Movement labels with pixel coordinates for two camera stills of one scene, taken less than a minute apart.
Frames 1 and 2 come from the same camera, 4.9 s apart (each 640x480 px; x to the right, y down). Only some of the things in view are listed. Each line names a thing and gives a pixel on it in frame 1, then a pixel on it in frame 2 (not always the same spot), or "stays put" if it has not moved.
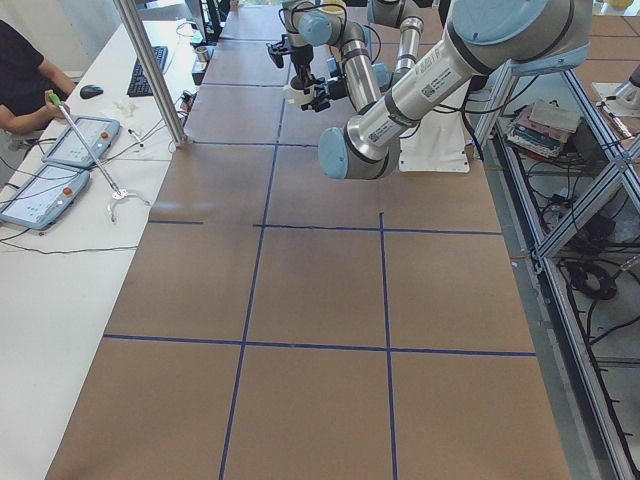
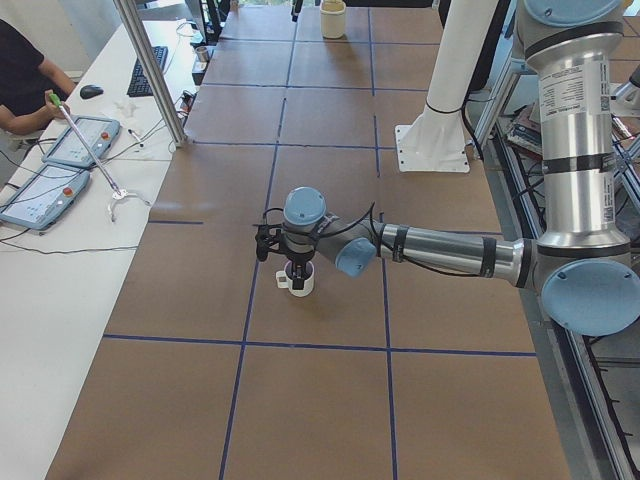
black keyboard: [139, 85] stays put
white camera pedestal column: [440, 142] stays put
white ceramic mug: [298, 96] → [284, 280]
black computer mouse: [89, 91] stays put
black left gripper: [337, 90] → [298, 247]
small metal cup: [202, 52] stays put
